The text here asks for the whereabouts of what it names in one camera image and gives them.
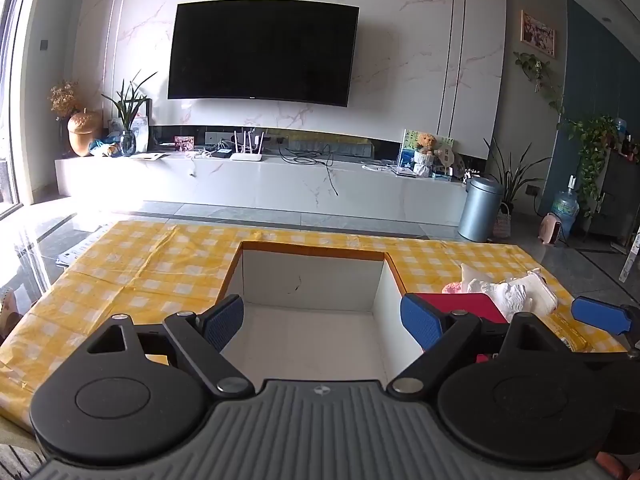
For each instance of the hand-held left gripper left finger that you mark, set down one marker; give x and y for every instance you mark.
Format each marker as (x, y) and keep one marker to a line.
(225, 321)

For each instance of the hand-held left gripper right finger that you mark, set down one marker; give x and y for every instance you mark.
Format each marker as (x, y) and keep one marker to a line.
(420, 321)

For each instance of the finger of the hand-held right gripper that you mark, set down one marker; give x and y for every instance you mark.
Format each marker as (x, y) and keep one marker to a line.
(597, 311)

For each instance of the pink knitted item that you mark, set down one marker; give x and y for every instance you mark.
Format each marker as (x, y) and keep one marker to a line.
(452, 287)

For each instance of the white paper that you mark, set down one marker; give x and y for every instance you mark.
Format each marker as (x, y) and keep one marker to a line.
(500, 296)

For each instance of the orange-rimmed cardboard box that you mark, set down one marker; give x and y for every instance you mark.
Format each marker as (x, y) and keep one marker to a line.
(310, 280)

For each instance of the red cloth item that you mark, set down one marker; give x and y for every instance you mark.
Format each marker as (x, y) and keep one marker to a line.
(470, 305)

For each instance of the yellow checked tablecloth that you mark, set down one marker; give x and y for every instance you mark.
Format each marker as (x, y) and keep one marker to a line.
(150, 270)

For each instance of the pink heater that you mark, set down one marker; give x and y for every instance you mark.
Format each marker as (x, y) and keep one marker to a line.
(551, 228)

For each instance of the blue water bottle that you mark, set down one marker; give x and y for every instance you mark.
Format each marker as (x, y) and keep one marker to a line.
(565, 207)

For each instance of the dark cabinet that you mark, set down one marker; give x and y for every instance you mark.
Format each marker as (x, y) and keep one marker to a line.
(617, 200)

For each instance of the silver trash can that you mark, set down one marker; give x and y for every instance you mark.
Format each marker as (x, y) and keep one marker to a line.
(479, 210)

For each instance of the white marble television cabinet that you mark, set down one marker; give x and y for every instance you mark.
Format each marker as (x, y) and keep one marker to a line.
(250, 182)

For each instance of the long-leaf plant in woven basket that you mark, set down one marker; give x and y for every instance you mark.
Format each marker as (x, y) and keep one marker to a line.
(505, 195)

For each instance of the ivy plant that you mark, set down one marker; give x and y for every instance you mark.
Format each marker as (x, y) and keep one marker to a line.
(595, 145)

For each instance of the white router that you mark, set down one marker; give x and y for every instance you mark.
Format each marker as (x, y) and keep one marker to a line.
(246, 155)

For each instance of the teddy bear in white basket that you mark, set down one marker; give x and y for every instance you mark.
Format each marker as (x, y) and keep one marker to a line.
(425, 152)

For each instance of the illustrated poster board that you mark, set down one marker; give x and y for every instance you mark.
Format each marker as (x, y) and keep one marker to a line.
(407, 152)

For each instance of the papers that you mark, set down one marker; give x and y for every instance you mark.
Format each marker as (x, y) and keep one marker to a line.
(150, 155)

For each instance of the small photo card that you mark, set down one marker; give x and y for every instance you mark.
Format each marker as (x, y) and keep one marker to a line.
(184, 143)

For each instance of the small stuffed toy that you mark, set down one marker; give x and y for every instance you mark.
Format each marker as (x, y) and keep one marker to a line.
(104, 149)

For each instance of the green plant in glass vase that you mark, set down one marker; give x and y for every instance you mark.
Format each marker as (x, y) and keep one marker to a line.
(127, 130)

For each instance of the acorn-shaped jar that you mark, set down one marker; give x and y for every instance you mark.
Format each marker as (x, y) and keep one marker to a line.
(84, 132)

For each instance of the hanging vine plant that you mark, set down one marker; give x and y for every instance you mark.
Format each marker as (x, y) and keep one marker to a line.
(537, 72)

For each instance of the dried flower bunch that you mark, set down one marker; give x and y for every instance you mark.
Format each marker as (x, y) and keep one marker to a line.
(65, 97)

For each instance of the glass balcony door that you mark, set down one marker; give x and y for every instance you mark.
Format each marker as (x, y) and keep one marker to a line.
(10, 85)

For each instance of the black wall television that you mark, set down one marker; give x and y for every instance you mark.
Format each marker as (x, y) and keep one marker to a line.
(262, 52)

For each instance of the framed wall picture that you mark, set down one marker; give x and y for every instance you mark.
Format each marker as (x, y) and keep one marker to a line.
(538, 34)

